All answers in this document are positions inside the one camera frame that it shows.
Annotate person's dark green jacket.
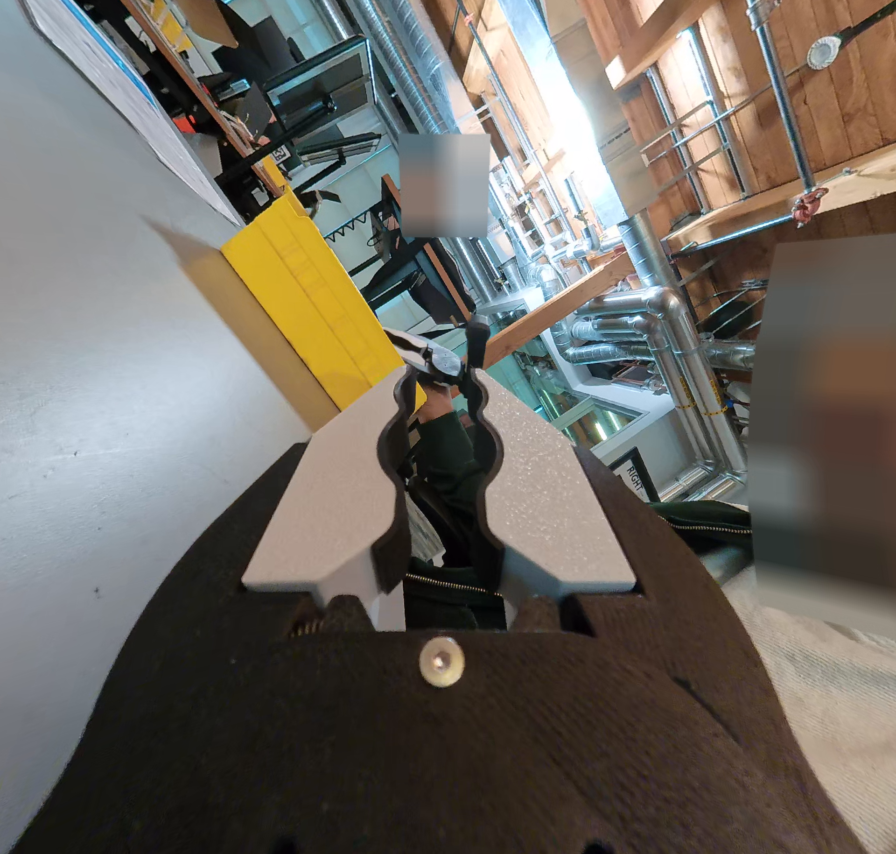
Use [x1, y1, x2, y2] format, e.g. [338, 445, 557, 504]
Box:
[402, 500, 753, 631]

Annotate yellow plastic bin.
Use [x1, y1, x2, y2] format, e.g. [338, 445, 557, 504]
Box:
[220, 185, 428, 414]

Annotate wooden workbench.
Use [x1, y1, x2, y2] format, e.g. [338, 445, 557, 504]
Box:
[91, 0, 295, 197]

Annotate steel pipe frame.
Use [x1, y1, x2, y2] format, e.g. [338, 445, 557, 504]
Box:
[630, 0, 896, 253]

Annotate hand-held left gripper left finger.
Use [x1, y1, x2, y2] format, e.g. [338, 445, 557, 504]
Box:
[241, 367, 421, 631]

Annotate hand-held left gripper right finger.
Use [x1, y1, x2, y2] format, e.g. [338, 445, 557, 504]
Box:
[465, 369, 639, 600]

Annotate spiral metal duct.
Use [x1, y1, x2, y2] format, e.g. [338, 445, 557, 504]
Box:
[322, 0, 463, 134]

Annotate white paper sheet blue border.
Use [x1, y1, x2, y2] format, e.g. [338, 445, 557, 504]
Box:
[0, 0, 246, 228]

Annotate black framed sign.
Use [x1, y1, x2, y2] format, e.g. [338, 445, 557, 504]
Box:
[608, 448, 659, 503]

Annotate brown cardboard flag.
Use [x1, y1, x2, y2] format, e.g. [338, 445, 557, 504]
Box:
[161, 0, 239, 49]

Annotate grey desk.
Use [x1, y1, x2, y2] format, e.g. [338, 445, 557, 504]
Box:
[0, 0, 414, 854]

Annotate wooden beam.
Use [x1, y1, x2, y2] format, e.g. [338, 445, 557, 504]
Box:
[483, 252, 638, 372]

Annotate black computer monitor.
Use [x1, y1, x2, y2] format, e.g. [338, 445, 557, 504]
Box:
[262, 35, 382, 169]

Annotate person's right forearm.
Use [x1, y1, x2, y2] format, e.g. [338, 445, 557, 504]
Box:
[409, 409, 506, 589]

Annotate person's cream sweater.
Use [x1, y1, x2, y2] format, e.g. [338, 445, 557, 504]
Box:
[721, 567, 896, 854]

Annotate wooden table black legs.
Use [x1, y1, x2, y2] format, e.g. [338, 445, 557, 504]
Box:
[364, 175, 477, 323]

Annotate silver insulated pipes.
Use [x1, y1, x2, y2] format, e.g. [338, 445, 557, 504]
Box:
[532, 287, 757, 498]

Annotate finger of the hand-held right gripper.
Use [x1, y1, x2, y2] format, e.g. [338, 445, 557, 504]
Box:
[419, 351, 466, 386]
[385, 329, 431, 369]

